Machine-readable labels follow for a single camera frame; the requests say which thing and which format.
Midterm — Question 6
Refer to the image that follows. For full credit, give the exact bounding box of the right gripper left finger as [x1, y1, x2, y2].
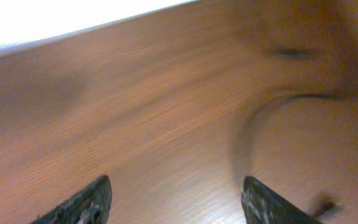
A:
[31, 175, 112, 224]

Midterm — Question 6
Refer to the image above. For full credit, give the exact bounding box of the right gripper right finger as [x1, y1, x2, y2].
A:
[241, 176, 321, 224]

